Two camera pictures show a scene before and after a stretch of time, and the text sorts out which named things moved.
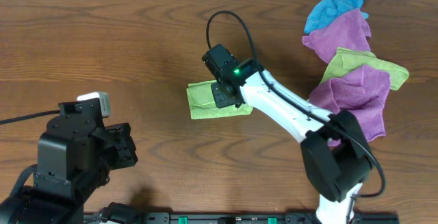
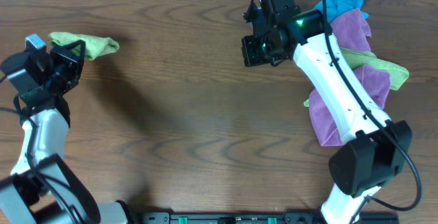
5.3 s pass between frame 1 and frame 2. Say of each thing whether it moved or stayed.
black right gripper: moved
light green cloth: moved
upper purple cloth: stayed
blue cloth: stayed
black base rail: stayed
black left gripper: moved
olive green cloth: stayed
